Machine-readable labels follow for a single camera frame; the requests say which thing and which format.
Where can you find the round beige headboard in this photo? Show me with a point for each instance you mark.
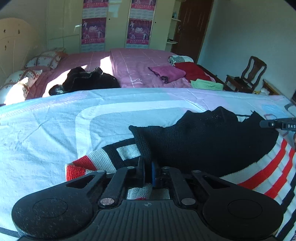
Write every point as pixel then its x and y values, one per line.
pixel 19 43

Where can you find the patterned pillow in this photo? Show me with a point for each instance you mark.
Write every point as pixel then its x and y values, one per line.
pixel 46 61
pixel 16 87

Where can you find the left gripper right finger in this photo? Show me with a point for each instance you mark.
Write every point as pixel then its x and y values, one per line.
pixel 186 189

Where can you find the upper left pink poster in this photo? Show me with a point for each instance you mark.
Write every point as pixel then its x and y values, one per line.
pixel 95 9

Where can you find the cream wardrobe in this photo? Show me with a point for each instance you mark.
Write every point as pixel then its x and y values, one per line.
pixel 64 25

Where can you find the lower right pink poster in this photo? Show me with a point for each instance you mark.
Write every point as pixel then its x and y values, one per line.
pixel 138 33

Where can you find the near patterned pillow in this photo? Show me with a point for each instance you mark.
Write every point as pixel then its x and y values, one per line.
pixel 16 87

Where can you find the dark wooden chair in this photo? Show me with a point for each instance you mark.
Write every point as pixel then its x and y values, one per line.
pixel 249 78

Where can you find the wall shelves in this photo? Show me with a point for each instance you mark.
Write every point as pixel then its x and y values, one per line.
pixel 174 22

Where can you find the black clothes pile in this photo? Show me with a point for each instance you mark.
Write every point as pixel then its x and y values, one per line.
pixel 78 79

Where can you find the magenta folded cloth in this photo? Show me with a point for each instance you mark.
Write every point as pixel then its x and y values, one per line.
pixel 167 73

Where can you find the dark wooden door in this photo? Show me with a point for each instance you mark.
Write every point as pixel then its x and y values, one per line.
pixel 191 28

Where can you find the striped folded cloth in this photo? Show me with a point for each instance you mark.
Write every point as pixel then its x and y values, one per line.
pixel 173 59

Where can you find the red folded cloth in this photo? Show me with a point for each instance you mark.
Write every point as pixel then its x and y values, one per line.
pixel 193 72

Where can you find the lower left pink poster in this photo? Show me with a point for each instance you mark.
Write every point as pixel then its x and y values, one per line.
pixel 93 35

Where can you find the white patterned bed cover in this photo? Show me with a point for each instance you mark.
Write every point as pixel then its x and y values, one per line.
pixel 39 137

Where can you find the pink poster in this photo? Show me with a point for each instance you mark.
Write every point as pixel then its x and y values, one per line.
pixel 142 9
pixel 93 35
pixel 95 9
pixel 138 33

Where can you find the upper right pink poster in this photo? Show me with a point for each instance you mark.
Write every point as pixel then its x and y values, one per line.
pixel 142 9

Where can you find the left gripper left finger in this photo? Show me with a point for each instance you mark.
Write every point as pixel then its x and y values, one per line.
pixel 115 185

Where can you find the far patterned pillow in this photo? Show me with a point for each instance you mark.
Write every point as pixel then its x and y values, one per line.
pixel 46 61

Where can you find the green folded cloth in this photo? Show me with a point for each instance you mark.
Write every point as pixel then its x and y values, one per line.
pixel 206 85

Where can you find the striped knit sweater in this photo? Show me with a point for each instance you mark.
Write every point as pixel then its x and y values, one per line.
pixel 215 142

